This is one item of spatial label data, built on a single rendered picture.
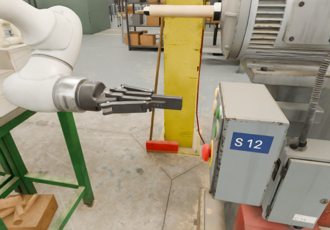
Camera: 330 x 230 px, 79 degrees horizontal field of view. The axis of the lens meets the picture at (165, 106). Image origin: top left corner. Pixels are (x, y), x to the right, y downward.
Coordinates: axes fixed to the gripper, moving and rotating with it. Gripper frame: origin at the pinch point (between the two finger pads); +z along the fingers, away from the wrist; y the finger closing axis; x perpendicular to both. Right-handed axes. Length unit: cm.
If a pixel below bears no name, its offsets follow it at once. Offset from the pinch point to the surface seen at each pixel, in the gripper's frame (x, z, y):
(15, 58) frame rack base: -1, -69, -29
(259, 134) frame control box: 2.4, 17.1, 12.7
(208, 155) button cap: -8.8, 10.3, 6.3
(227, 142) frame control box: 0.1, 12.4, 12.6
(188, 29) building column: 0, -4, -110
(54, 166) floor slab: -108, -110, -66
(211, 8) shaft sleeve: 18.5, 8.5, -21.3
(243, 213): -46, 26, -7
